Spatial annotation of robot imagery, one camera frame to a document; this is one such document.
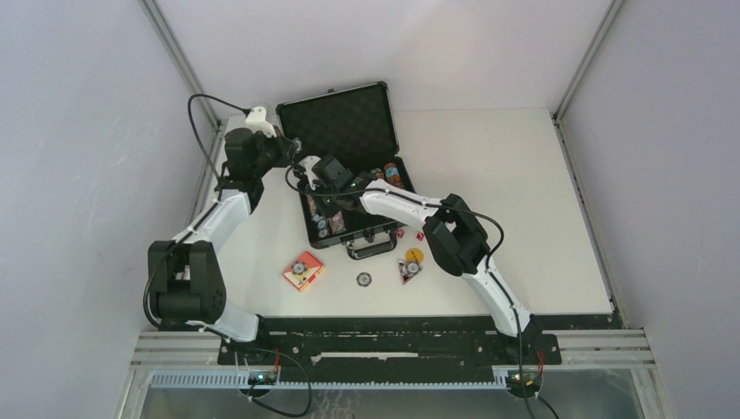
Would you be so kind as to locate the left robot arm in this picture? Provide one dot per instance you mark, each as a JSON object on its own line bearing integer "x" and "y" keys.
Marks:
{"x": 185, "y": 285}

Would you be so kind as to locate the black mounting base plate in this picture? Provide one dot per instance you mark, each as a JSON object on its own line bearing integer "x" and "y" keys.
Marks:
{"x": 400, "y": 349}

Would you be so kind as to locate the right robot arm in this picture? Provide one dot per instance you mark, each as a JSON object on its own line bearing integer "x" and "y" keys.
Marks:
{"x": 458, "y": 242}

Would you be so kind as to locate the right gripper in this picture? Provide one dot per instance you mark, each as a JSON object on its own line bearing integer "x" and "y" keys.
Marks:
{"x": 318, "y": 192}

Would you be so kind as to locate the far left chip row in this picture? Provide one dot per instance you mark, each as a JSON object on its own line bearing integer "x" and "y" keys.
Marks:
{"x": 320, "y": 222}

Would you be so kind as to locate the black poker case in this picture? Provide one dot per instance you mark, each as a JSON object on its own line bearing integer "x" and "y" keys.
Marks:
{"x": 356, "y": 126}

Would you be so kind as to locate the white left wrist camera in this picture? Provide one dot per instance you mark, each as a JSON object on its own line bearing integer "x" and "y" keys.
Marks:
{"x": 256, "y": 121}

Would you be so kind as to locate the circuit board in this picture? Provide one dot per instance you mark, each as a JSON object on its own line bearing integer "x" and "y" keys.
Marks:
{"x": 262, "y": 379}
{"x": 526, "y": 379}

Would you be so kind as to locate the left circuit board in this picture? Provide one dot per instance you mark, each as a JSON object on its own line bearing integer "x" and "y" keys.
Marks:
{"x": 262, "y": 379}

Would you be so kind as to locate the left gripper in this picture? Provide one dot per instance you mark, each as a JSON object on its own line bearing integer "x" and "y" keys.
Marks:
{"x": 285, "y": 147}

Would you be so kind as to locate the right circuit board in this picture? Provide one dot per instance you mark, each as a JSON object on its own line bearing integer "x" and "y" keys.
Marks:
{"x": 526, "y": 379}

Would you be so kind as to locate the red triangular dealer button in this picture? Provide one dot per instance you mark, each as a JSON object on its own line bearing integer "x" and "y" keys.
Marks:
{"x": 404, "y": 279}

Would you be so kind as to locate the red playing card box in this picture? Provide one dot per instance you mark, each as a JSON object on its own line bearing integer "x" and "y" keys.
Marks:
{"x": 314, "y": 269}

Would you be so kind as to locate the purple chip row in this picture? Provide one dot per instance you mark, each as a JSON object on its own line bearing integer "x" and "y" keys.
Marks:
{"x": 337, "y": 223}

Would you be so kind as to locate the yellow round button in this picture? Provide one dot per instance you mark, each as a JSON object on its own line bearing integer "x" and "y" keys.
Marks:
{"x": 414, "y": 255}

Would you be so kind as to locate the far right chip row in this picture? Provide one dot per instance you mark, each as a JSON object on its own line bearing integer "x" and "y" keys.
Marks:
{"x": 393, "y": 176}

